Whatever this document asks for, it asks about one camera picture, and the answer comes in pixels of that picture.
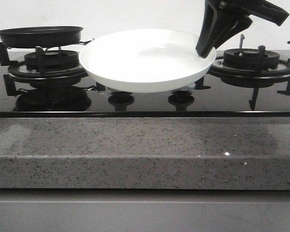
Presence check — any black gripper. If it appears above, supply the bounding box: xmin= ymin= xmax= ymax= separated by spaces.
xmin=196 ymin=0 xmax=290 ymax=58

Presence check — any white round plate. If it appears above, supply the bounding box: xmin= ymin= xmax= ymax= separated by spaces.
xmin=79 ymin=29 xmax=216 ymax=93

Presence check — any black frying pan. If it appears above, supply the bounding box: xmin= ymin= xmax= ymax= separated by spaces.
xmin=0 ymin=26 xmax=83 ymax=49

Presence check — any black right gas burner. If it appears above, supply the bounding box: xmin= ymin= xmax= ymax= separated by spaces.
xmin=207 ymin=47 xmax=290 ymax=84

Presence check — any black gas burner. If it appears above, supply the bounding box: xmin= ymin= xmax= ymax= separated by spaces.
xmin=8 ymin=50 xmax=87 ymax=85
xmin=207 ymin=47 xmax=290 ymax=84

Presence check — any silver right stove knob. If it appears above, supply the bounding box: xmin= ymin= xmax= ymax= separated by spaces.
xmin=172 ymin=83 xmax=196 ymax=92

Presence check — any silver stove knob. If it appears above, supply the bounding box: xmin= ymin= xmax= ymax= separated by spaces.
xmin=106 ymin=88 xmax=122 ymax=93
xmin=172 ymin=83 xmax=196 ymax=92

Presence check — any silver left stove knob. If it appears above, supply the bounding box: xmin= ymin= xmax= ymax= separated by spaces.
xmin=106 ymin=88 xmax=122 ymax=93

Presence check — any black left gas burner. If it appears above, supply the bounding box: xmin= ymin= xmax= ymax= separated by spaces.
xmin=8 ymin=50 xmax=87 ymax=85

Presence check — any black left pan support grate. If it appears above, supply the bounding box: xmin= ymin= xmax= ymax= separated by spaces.
xmin=0 ymin=41 xmax=106 ymax=97

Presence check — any black glass cooktop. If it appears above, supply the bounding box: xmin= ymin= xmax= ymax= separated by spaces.
xmin=0 ymin=65 xmax=290 ymax=118

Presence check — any silver wire pan stand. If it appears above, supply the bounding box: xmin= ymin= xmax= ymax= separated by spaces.
xmin=7 ymin=38 xmax=95 ymax=53

